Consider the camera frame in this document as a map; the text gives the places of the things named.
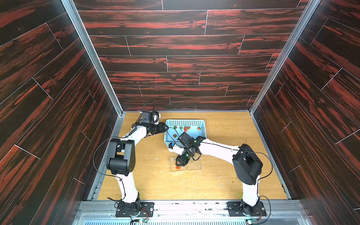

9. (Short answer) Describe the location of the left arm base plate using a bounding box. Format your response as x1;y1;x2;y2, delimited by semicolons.
115;201;155;218

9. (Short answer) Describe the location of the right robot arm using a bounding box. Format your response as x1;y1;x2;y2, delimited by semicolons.
168;132;263;216

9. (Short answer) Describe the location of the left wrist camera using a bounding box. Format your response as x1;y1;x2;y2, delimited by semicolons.
140;111;160;124

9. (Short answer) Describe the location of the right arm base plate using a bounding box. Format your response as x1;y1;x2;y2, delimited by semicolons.
226;200;267;217

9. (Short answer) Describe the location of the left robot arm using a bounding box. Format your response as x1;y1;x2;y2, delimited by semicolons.
106;122;169;209

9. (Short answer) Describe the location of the clear plastic clamshell container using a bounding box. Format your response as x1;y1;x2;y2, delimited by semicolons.
169;157;203;172

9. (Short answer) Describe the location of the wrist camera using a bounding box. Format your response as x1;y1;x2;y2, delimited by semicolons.
168;142;183;155
140;111;160;124

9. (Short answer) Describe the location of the light blue plastic basket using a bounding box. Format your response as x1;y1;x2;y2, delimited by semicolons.
164;119;207;146

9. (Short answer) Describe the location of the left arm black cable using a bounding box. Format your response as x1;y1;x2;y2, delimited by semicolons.
92;100;156;203

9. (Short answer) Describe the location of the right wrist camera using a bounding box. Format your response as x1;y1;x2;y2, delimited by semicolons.
168;142;183;155

